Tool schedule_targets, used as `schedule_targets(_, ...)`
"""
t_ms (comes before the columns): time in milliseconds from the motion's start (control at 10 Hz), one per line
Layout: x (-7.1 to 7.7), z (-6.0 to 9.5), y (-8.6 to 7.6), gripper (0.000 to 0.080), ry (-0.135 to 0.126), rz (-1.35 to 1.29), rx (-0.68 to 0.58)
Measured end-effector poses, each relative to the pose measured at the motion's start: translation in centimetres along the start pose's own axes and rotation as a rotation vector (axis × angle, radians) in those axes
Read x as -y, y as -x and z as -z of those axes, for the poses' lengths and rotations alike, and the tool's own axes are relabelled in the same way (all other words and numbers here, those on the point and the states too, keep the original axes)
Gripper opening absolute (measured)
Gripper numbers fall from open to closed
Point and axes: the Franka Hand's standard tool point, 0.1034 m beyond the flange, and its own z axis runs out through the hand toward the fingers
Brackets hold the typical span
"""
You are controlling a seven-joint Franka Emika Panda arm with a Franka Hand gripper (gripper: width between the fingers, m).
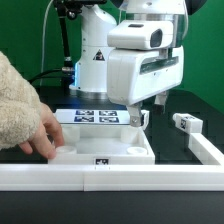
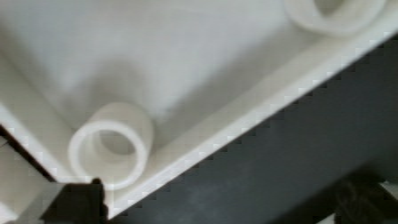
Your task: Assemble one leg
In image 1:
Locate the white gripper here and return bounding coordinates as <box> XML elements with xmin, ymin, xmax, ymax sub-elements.
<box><xmin>107</xmin><ymin>47</ymin><xmax>184</xmax><ymax>127</ymax></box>

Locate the white square tabletop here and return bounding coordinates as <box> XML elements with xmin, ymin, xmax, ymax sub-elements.
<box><xmin>49</xmin><ymin>124</ymin><xmax>155</xmax><ymax>165</ymax></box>

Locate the beige fleece sleeve forearm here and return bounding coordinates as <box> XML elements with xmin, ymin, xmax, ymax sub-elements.
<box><xmin>0</xmin><ymin>51</ymin><xmax>41</xmax><ymax>149</ymax></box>

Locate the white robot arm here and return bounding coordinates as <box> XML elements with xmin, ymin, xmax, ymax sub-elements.
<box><xmin>71</xmin><ymin>0</ymin><xmax>207</xmax><ymax>127</ymax></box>

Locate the bare human hand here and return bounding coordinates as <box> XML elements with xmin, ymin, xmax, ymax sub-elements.
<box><xmin>19</xmin><ymin>104</ymin><xmax>64</xmax><ymax>159</ymax></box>

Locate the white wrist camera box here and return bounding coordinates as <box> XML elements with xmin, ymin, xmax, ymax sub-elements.
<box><xmin>107</xmin><ymin>20</ymin><xmax>174</xmax><ymax>50</ymax></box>

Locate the white right fence rail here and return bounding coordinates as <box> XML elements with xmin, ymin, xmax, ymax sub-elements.
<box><xmin>188</xmin><ymin>133</ymin><xmax>224</xmax><ymax>166</ymax></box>

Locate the white fence rail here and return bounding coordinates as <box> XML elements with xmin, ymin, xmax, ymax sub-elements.
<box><xmin>188</xmin><ymin>133</ymin><xmax>224</xmax><ymax>166</ymax></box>
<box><xmin>0</xmin><ymin>164</ymin><xmax>224</xmax><ymax>191</ymax></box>

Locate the white marker base plate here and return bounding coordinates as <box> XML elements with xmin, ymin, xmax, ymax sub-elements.
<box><xmin>54</xmin><ymin>109</ymin><xmax>130</xmax><ymax>125</ymax></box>

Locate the black cable bundle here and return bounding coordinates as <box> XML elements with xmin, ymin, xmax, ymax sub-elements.
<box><xmin>27</xmin><ymin>67</ymin><xmax>75</xmax><ymax>84</ymax></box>

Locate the white cable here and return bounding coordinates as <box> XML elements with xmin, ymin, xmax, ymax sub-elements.
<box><xmin>39</xmin><ymin>0</ymin><xmax>55</xmax><ymax>87</ymax></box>

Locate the white front fence rail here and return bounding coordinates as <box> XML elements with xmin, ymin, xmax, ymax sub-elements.
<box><xmin>0</xmin><ymin>164</ymin><xmax>224</xmax><ymax>191</ymax></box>

